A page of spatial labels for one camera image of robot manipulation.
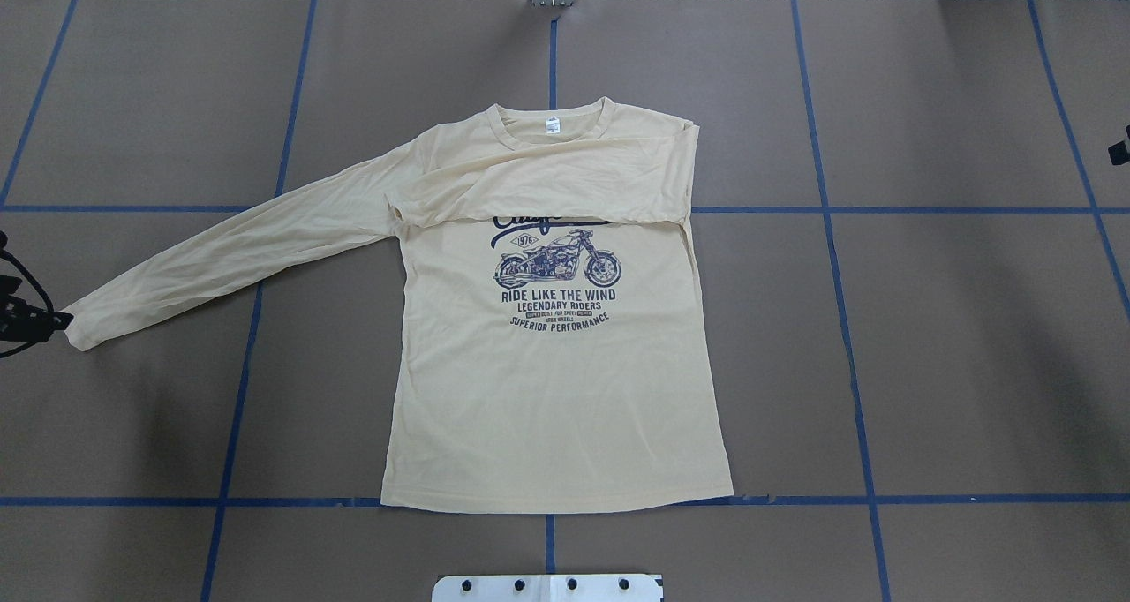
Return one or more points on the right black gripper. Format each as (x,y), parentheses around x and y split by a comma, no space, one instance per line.
(1121,151)

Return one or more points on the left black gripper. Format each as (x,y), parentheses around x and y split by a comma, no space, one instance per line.
(35,321)

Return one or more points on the cream long-sleeve printed shirt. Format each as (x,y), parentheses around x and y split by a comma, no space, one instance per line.
(553,350)

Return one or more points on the brown table cover mat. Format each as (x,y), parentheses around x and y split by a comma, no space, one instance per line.
(914,260)

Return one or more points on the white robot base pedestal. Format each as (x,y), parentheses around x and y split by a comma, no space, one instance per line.
(550,587)

